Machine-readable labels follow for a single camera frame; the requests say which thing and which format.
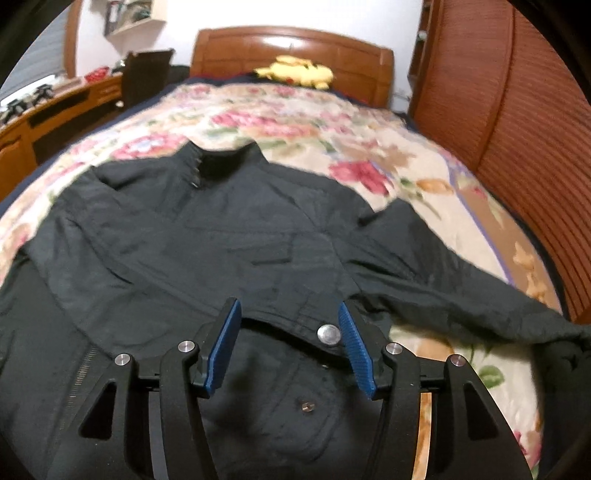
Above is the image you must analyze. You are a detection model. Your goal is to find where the wooden window frame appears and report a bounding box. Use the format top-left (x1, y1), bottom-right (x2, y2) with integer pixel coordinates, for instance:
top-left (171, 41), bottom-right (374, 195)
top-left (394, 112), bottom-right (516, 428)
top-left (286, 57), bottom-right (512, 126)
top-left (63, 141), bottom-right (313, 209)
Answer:
top-left (65, 4), bottom-right (85, 79)

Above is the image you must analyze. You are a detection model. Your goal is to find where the wooden desk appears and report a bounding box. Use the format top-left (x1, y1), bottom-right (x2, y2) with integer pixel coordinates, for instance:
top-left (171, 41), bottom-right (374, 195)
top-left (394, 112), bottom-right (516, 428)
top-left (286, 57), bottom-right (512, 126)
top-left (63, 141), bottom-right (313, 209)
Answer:
top-left (0, 74), bottom-right (125, 199)

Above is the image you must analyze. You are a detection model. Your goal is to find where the wooden louvred wardrobe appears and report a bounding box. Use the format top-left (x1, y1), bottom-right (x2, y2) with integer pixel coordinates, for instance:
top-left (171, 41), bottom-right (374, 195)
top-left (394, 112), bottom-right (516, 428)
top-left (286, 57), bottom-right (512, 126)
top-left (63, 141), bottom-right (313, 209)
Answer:
top-left (409, 0), bottom-right (591, 324)

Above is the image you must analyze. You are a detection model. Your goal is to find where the white wall shelf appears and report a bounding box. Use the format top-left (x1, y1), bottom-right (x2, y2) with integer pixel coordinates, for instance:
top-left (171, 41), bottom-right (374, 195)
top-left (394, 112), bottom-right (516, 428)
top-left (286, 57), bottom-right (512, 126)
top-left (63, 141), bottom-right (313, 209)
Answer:
top-left (102, 0), bottom-right (168, 38)

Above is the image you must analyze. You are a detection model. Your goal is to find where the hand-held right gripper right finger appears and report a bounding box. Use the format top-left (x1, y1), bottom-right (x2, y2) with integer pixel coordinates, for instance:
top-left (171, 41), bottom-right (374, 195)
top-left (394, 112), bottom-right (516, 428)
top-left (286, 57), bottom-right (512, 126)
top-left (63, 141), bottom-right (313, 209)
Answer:
top-left (338, 301), bottom-right (539, 480)

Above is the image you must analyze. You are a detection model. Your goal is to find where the wooden bed headboard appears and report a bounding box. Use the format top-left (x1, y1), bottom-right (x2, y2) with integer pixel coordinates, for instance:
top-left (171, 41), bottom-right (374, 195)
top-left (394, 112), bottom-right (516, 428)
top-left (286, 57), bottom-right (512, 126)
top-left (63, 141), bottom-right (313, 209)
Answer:
top-left (190, 28), bottom-right (395, 109)

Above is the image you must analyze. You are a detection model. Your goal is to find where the grey window blind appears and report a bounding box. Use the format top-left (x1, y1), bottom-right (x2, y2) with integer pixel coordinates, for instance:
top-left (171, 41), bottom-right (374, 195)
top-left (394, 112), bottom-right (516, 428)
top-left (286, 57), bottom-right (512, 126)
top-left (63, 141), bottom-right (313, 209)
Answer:
top-left (2, 18), bottom-right (70, 104)

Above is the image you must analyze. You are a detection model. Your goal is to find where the dark brown chair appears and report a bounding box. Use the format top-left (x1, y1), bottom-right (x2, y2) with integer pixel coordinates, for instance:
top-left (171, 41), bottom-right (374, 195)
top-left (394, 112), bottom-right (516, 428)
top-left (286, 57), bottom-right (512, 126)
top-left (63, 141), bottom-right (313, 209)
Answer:
top-left (121, 48), bottom-right (175, 112)

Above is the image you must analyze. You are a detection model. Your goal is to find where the floral blanket bed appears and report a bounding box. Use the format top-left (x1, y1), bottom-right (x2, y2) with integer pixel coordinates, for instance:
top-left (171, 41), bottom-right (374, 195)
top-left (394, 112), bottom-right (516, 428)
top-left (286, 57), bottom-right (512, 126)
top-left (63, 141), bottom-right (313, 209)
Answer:
top-left (0, 80), bottom-right (571, 480)

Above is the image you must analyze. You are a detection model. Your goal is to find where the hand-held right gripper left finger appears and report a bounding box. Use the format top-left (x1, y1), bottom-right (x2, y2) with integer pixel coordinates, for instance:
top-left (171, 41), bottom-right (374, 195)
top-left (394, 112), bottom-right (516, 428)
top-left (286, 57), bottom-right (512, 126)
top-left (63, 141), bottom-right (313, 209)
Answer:
top-left (53, 298), bottom-right (243, 480)

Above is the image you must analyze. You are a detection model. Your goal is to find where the black jacket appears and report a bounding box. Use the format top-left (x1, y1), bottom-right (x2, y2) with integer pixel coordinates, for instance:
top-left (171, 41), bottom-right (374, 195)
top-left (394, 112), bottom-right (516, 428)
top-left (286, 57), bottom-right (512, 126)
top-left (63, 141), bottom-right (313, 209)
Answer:
top-left (0, 141), bottom-right (591, 480)

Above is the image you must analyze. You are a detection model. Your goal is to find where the yellow plush toy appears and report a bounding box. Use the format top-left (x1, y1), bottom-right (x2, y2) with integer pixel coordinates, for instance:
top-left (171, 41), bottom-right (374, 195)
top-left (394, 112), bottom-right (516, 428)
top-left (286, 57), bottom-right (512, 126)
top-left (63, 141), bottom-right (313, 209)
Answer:
top-left (253, 54), bottom-right (334, 90)

